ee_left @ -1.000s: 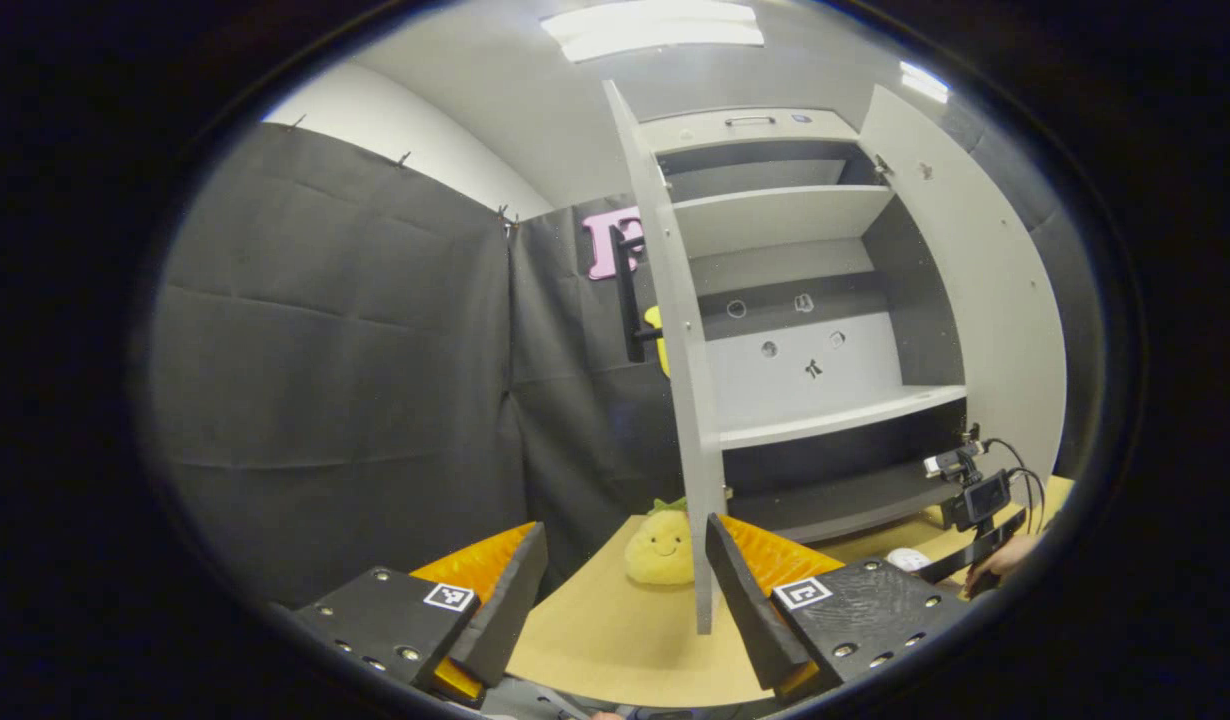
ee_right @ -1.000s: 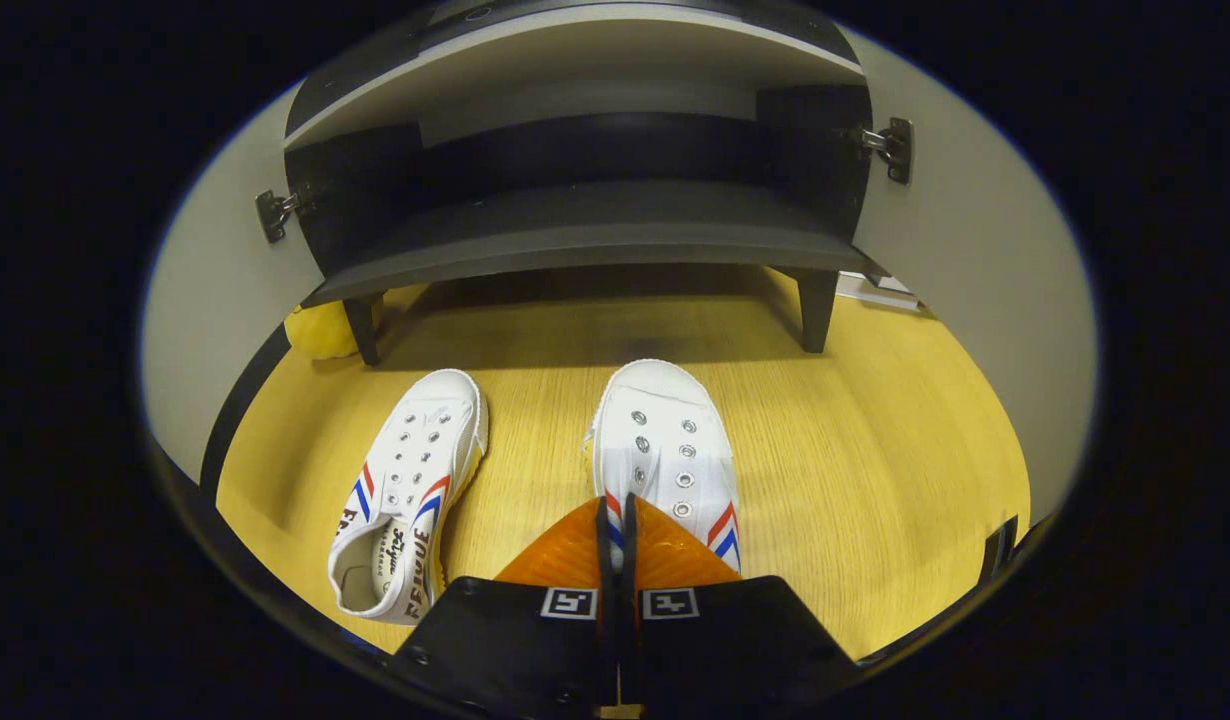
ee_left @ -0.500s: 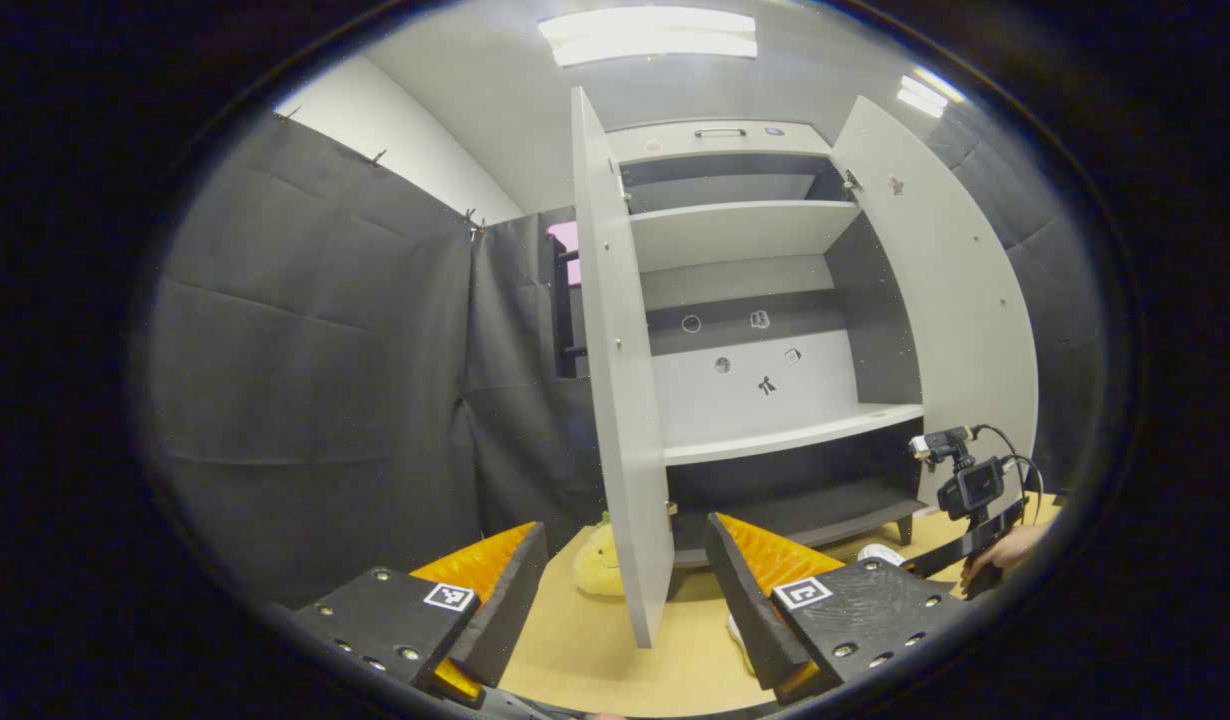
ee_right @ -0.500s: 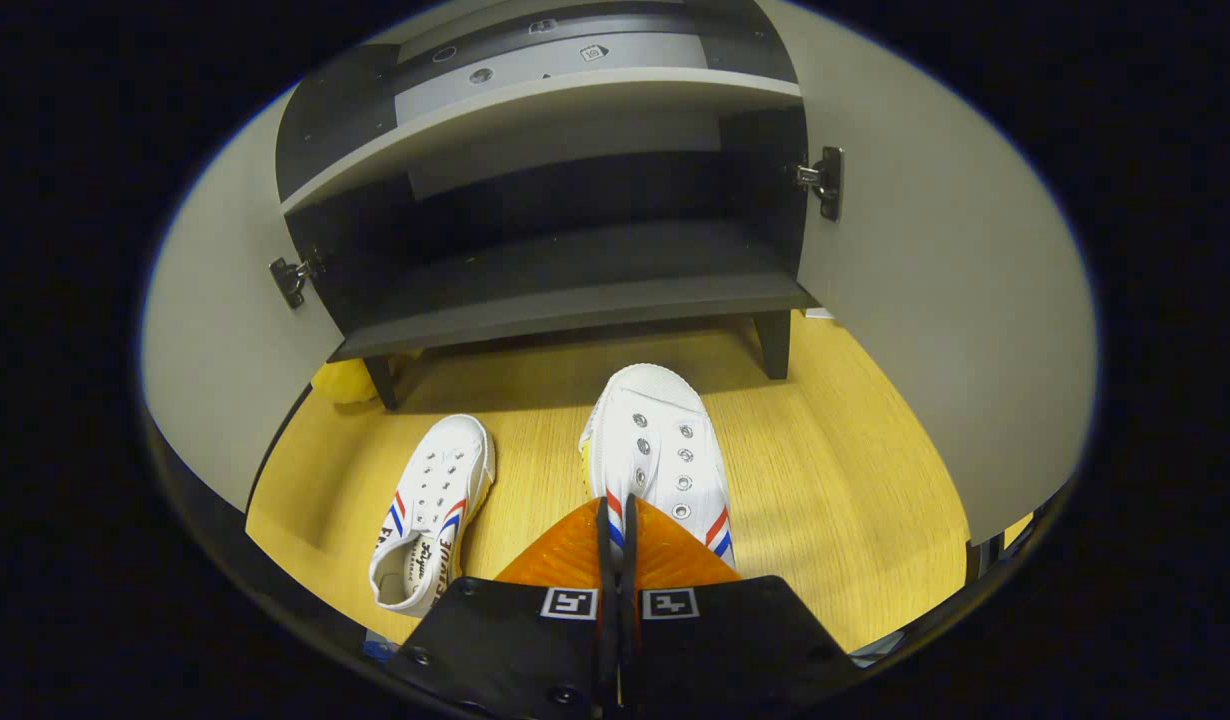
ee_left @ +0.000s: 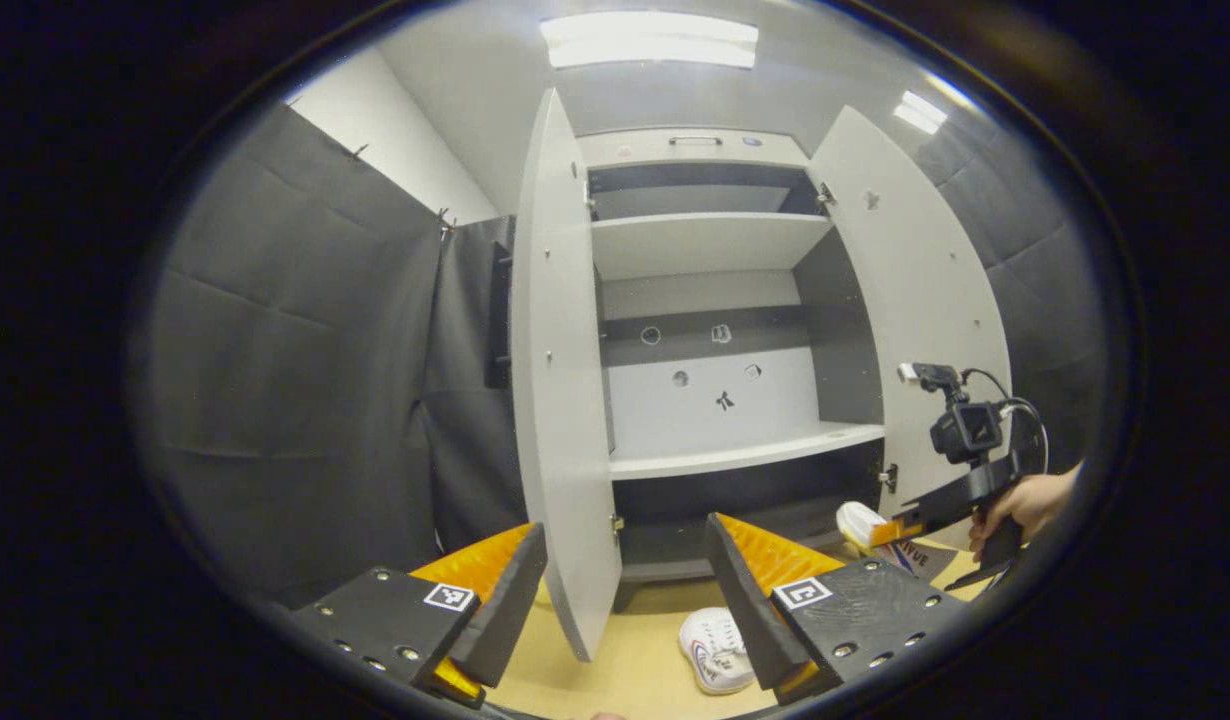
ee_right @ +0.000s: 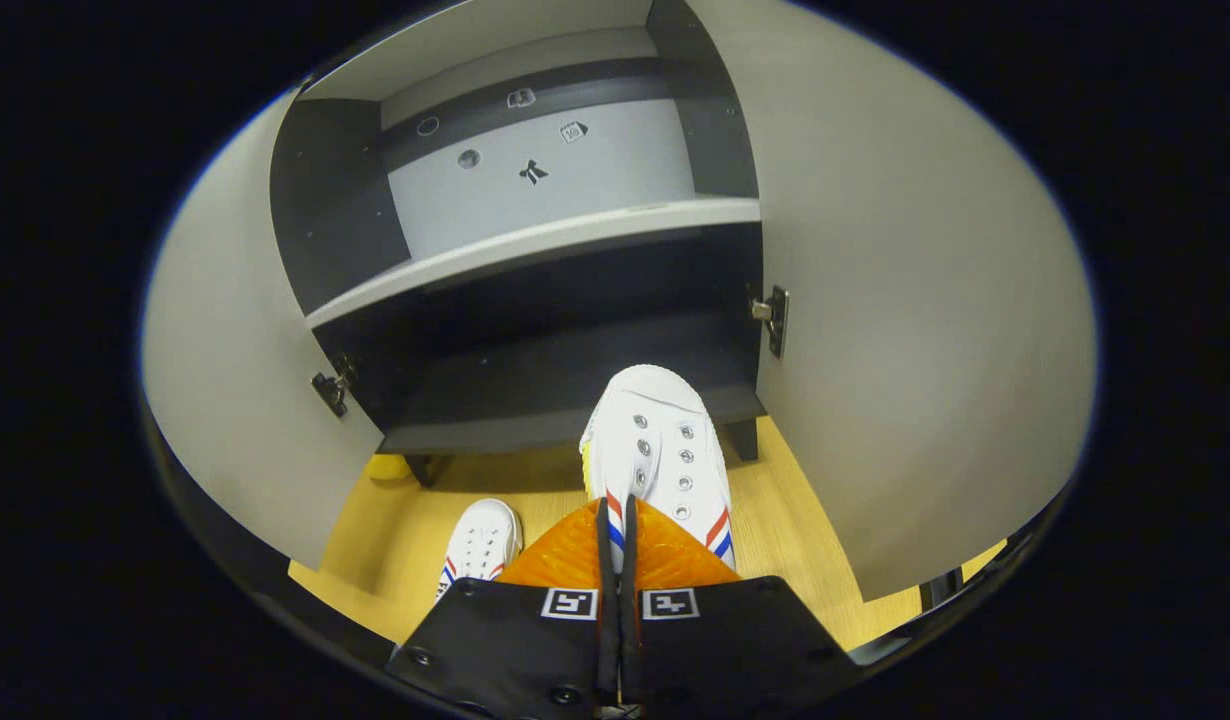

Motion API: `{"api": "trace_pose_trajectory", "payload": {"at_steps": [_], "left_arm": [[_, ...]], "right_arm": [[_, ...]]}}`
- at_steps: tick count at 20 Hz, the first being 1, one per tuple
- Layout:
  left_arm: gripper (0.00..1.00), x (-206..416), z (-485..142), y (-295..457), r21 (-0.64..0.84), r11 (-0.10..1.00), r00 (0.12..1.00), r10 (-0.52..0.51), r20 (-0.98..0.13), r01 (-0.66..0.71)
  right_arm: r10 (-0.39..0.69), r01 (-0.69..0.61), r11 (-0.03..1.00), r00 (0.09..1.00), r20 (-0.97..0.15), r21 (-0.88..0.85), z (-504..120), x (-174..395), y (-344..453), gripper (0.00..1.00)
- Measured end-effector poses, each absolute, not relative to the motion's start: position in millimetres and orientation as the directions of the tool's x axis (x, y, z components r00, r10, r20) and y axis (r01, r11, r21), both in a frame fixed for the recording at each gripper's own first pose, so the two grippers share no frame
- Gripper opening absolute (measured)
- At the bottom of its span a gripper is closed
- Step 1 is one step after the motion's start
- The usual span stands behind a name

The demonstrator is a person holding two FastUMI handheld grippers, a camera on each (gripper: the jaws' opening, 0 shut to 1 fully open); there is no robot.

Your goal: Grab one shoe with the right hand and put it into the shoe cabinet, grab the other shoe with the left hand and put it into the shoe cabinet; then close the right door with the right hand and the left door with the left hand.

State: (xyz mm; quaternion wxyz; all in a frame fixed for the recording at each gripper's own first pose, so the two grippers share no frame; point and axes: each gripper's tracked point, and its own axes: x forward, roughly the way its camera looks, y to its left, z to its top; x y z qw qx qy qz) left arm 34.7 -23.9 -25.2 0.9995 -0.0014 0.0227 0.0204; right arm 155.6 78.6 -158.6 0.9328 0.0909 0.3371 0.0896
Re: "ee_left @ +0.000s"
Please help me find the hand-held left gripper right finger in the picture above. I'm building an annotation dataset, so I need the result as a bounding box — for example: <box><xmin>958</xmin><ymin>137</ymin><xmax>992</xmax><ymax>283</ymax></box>
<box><xmin>703</xmin><ymin>512</ymin><xmax>968</xmax><ymax>706</ymax></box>

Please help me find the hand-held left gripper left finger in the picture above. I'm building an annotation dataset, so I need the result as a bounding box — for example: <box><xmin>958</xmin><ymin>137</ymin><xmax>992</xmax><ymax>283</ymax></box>
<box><xmin>293</xmin><ymin>520</ymin><xmax>549</xmax><ymax>709</ymax></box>

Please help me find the white striped shoe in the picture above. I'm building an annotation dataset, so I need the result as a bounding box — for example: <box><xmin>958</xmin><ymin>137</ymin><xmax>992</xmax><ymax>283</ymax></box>
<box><xmin>678</xmin><ymin>607</ymin><xmax>758</xmax><ymax>696</ymax></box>
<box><xmin>836</xmin><ymin>500</ymin><xmax>891</xmax><ymax>549</ymax></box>

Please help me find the grey shoe cabinet door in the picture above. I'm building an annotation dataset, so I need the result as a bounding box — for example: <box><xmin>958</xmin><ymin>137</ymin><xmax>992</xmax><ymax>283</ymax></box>
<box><xmin>485</xmin><ymin>88</ymin><xmax>624</xmax><ymax>663</ymax></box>
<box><xmin>807</xmin><ymin>105</ymin><xmax>1014</xmax><ymax>551</ymax></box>

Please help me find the grey shoe cabinet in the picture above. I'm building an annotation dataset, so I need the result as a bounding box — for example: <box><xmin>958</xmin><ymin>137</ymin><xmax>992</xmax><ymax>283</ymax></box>
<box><xmin>575</xmin><ymin>128</ymin><xmax>888</xmax><ymax>613</ymax></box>

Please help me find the grey cabinet drawer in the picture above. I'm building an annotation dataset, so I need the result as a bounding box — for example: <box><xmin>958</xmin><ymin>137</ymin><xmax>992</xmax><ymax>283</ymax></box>
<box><xmin>577</xmin><ymin>128</ymin><xmax>811</xmax><ymax>169</ymax></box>

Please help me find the black backdrop cloth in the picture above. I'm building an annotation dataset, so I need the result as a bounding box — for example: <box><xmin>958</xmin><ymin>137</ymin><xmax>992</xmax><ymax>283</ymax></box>
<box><xmin>910</xmin><ymin>95</ymin><xmax>1111</xmax><ymax>476</ymax></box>
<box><xmin>135</xmin><ymin>103</ymin><xmax>528</xmax><ymax>606</ymax></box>

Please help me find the small ceiling light panel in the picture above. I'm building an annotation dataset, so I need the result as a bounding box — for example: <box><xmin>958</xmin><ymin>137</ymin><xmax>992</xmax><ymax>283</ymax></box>
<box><xmin>893</xmin><ymin>90</ymin><xmax>948</xmax><ymax>136</ymax></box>

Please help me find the large ceiling light panel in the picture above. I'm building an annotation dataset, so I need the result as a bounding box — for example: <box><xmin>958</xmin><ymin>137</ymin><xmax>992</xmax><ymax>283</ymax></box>
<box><xmin>540</xmin><ymin>12</ymin><xmax>761</xmax><ymax>71</ymax></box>

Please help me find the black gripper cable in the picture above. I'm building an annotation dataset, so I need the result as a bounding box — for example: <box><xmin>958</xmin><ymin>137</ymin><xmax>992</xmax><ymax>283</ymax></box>
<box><xmin>960</xmin><ymin>368</ymin><xmax>1052</xmax><ymax>476</ymax></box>

